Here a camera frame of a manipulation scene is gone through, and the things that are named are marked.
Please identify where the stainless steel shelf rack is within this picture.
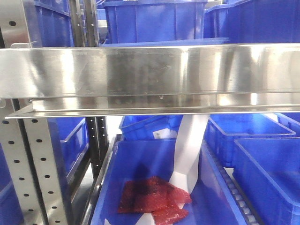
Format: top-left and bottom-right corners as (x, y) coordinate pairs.
(0, 0), (300, 225)

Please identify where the blue bin lower back right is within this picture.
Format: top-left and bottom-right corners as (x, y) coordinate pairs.
(204, 113), (296, 168)

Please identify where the blue bin upper left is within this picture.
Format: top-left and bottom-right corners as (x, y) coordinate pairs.
(34, 0), (74, 47)

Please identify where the blue bin upper center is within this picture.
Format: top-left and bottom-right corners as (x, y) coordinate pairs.
(103, 0), (208, 44)

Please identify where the blue bin lower back center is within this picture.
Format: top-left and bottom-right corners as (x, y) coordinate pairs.
(119, 115), (183, 141)

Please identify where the blue bin upper right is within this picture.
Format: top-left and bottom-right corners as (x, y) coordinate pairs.
(203, 0), (300, 44)

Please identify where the blue bin with pouches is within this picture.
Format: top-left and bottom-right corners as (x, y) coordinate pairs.
(91, 139), (246, 225)

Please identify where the blue bin lower left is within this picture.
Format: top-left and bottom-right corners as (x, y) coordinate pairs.
(47, 117), (89, 181)

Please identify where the white paper strip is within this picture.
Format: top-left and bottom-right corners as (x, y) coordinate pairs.
(104, 114), (210, 225)

